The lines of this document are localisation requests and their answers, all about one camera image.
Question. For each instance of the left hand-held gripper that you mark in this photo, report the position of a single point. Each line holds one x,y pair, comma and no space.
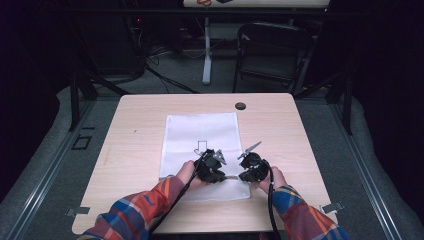
210,166

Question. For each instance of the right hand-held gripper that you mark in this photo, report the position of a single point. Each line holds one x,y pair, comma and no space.
255,166

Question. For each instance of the white towel with loop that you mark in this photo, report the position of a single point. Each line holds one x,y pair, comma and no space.
213,130

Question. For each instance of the person's left hand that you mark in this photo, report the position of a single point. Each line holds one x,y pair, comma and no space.
186,171

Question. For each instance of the person's right hand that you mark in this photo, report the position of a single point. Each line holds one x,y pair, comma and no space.
277,178

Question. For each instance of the dark round table grommet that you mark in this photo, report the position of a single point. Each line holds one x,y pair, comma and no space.
240,106

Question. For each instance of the white desk leg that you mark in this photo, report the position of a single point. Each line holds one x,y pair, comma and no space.
207,60

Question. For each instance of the black metal stand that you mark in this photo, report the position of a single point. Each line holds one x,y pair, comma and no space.
348,106
74,106

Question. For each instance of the black folding chair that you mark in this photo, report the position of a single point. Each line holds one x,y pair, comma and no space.
276,36

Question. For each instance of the black equipment cabinet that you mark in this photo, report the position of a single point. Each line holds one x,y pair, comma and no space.
113,43

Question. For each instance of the grey table edge bracket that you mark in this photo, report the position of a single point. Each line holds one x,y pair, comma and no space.
331,207
78,211

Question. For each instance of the aluminium floor rail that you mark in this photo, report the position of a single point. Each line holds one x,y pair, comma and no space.
43,186
366,180

